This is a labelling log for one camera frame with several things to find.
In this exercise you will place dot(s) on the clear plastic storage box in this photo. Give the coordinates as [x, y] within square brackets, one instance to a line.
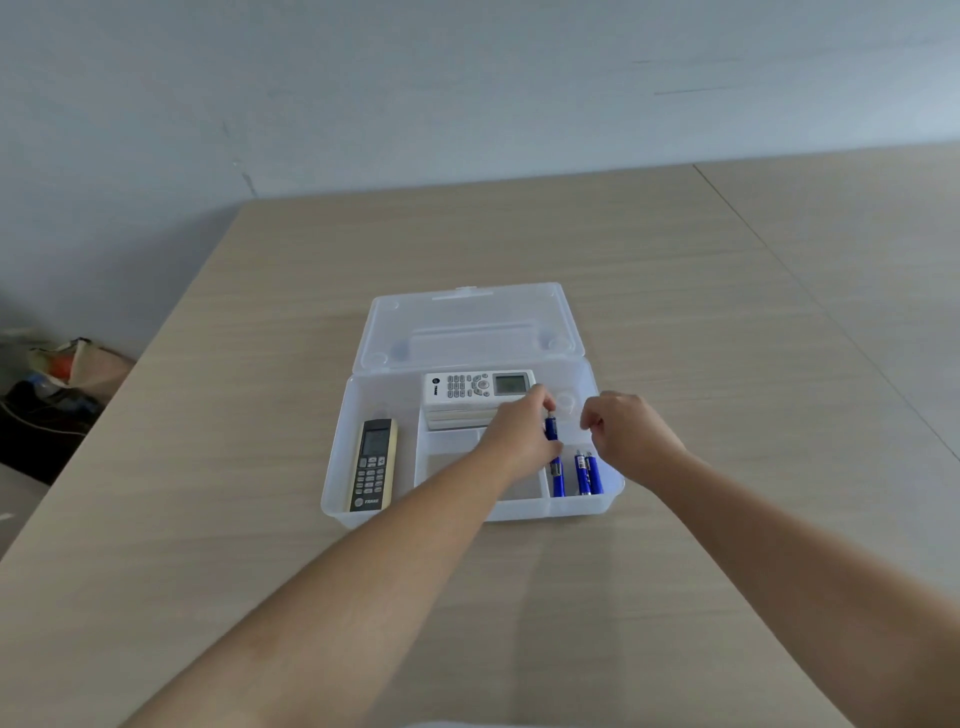
[465, 330]

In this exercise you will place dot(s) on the person's right fingers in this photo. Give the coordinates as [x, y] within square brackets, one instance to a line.
[591, 421]

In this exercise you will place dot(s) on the person's right forearm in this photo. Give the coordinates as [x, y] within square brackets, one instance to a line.
[810, 600]

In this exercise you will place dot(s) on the person's left forearm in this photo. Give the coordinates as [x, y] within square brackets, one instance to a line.
[352, 600]

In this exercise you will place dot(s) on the beige tote bag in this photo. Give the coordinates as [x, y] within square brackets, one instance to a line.
[90, 367]

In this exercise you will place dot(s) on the black bag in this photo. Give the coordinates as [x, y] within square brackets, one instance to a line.
[37, 442]

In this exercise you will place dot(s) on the white remote control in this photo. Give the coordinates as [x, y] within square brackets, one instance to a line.
[469, 386]

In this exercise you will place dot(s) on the beige and black remote control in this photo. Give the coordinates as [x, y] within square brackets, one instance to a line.
[373, 465]

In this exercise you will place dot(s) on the blue battery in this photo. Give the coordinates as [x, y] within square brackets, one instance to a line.
[553, 429]
[557, 481]
[582, 474]
[596, 476]

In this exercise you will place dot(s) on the person's left fingers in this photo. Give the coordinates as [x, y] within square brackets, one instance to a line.
[541, 399]

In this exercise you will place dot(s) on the person's right hand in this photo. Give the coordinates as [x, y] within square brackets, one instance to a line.
[630, 439]

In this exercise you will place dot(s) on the person's left hand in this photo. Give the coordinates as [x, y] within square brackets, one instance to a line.
[514, 446]

